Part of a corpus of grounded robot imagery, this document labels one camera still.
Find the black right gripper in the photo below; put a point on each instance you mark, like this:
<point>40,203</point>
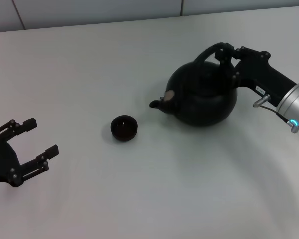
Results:
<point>259,72</point>

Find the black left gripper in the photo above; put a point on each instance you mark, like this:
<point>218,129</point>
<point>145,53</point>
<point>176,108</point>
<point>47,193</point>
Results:
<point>2,161</point>

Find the black round teapot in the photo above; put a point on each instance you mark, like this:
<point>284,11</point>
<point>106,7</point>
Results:
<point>201,107</point>

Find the small dark teacup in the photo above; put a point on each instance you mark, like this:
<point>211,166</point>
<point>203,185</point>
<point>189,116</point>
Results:
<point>124,129</point>

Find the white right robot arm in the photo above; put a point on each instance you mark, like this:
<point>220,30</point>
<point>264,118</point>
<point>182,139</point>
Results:
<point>294,99</point>

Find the black teapot lid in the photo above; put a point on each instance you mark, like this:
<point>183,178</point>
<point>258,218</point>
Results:
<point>201,74</point>

